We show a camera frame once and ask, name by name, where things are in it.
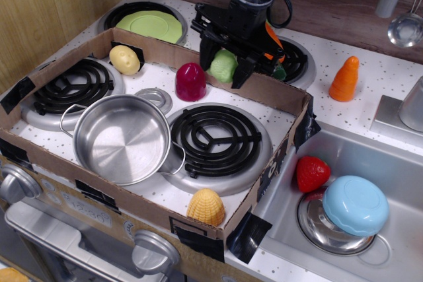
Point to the light green plate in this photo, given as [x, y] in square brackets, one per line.
[154, 24]

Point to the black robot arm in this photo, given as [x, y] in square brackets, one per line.
[241, 28]

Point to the cardboard fence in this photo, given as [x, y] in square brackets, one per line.
[285, 111]

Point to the steel lid in sink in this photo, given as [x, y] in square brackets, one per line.
[320, 231]

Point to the silver oven knob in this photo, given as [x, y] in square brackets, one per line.
[152, 254]
[17, 184]

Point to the light green toy broccoli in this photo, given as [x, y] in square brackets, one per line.
[223, 66]

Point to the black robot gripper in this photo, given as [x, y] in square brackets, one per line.
[240, 28]

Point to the yellow toy corn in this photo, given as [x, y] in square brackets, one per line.
[207, 207]

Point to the light blue bowl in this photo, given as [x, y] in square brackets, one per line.
[356, 205]

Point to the silver oven door handle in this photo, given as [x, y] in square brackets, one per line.
[61, 239]

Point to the left silver oven knob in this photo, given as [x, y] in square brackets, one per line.
[17, 184]

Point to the stainless steel pot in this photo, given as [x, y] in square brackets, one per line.
[125, 139]

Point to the back right black burner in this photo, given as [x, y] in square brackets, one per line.
[298, 68]

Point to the black burner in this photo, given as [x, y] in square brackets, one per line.
[59, 103]
[298, 68]
[216, 145]
[110, 19]

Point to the orange toy carrot cone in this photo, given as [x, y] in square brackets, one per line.
[344, 84]

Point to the right silver oven knob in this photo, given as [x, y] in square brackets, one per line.
[152, 254]

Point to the yellow toy potato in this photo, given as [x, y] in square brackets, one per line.
[125, 60]

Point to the hanging metal ladle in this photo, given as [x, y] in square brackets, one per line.
[405, 31]

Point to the back left black burner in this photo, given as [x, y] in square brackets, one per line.
[110, 19]

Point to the front right black burner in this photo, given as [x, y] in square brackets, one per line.
[216, 145]

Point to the dark red toy beet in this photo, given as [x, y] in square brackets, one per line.
[190, 82]

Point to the red toy strawberry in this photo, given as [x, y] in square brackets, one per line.
[311, 173]

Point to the front left black burner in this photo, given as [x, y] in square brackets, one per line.
[59, 103]

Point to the orange toy carrot with stem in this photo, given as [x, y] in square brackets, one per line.
[279, 71]

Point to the silver stove centre knob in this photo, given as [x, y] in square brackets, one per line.
[158, 97]

